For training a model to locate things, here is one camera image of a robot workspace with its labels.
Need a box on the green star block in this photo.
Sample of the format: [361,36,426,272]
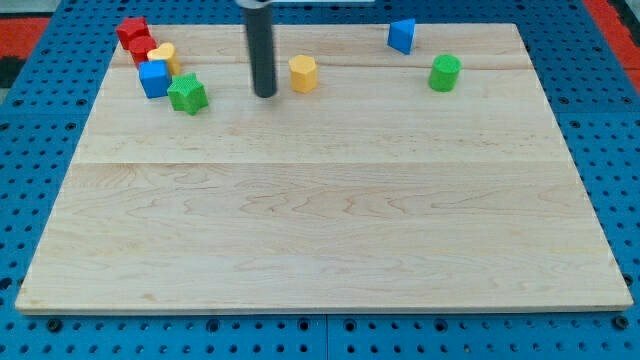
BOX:
[167,73,209,115]

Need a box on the green cylinder block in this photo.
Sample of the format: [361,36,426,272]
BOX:
[428,54,462,92]

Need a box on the yellow heart block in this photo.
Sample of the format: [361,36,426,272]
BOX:
[147,42,181,76]

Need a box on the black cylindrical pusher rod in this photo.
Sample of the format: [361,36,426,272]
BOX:
[243,5,277,98]

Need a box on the red cylinder block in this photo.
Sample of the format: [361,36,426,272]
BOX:
[128,36,157,67]

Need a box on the yellow hexagon block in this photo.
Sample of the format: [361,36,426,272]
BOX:
[289,55,318,93]

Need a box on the blue cube block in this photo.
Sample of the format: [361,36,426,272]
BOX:
[138,60,171,98]

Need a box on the light wooden board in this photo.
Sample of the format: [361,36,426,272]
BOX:
[15,23,633,315]

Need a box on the silver rod mount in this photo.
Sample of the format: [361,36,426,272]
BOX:
[235,0,272,10]

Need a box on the red pentagon block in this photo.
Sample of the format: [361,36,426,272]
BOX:
[116,17,150,50]

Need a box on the blue triangle block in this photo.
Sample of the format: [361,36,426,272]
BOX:
[387,18,416,55]

